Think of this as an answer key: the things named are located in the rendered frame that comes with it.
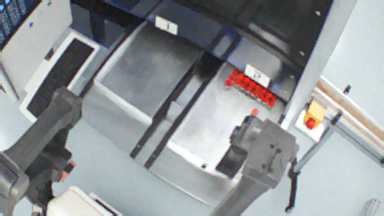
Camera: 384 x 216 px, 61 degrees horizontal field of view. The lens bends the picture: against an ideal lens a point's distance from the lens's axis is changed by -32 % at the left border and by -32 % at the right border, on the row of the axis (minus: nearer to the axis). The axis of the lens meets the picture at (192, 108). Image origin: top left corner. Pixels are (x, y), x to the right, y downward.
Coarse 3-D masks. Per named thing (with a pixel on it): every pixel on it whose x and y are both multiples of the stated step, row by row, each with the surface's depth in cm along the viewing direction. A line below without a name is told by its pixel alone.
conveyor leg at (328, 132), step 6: (324, 132) 169; (330, 132) 163; (324, 138) 170; (318, 144) 178; (312, 150) 186; (318, 150) 183; (306, 156) 195; (312, 156) 191; (300, 162) 204; (306, 162) 199; (294, 168) 215; (300, 168) 208
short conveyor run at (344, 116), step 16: (320, 80) 152; (320, 96) 149; (336, 96) 150; (336, 112) 155; (352, 112) 148; (336, 128) 151; (352, 128) 144; (368, 128) 145; (352, 144) 151; (368, 144) 142
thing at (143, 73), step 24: (144, 24) 161; (120, 48) 154; (144, 48) 157; (168, 48) 157; (192, 48) 158; (120, 72) 152; (144, 72) 153; (168, 72) 153; (120, 96) 149; (144, 96) 149; (168, 96) 147
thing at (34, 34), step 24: (0, 0) 103; (24, 0) 118; (48, 0) 137; (0, 24) 111; (24, 24) 129; (48, 24) 149; (0, 48) 119; (24, 48) 139; (48, 48) 161; (0, 72) 128; (24, 72) 149
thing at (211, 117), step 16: (224, 64) 153; (224, 80) 154; (208, 96) 151; (224, 96) 151; (240, 96) 152; (192, 112) 148; (208, 112) 149; (224, 112) 149; (240, 112) 149; (272, 112) 150; (192, 128) 146; (208, 128) 146; (224, 128) 147; (176, 144) 140; (192, 144) 144; (208, 144) 144; (224, 144) 144; (208, 160) 142
